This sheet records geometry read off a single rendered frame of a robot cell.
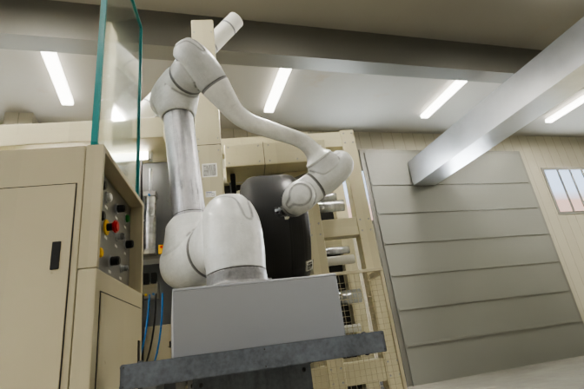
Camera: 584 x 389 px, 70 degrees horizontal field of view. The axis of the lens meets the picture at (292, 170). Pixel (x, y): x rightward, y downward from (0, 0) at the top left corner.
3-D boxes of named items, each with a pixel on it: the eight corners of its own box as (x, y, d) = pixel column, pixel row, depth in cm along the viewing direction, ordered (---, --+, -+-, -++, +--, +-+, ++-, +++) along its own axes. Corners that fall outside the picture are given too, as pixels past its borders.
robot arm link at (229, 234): (228, 263, 97) (221, 179, 107) (188, 284, 108) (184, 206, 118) (280, 267, 107) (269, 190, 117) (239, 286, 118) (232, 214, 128)
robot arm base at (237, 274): (300, 284, 102) (296, 262, 105) (211, 290, 93) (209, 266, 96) (274, 300, 117) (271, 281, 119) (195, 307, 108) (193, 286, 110)
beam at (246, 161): (225, 167, 240) (223, 143, 246) (227, 183, 263) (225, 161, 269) (328, 160, 249) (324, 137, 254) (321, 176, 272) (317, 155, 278)
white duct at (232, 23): (106, 130, 243) (228, 9, 290) (112, 140, 254) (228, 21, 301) (122, 141, 241) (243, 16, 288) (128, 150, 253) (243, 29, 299)
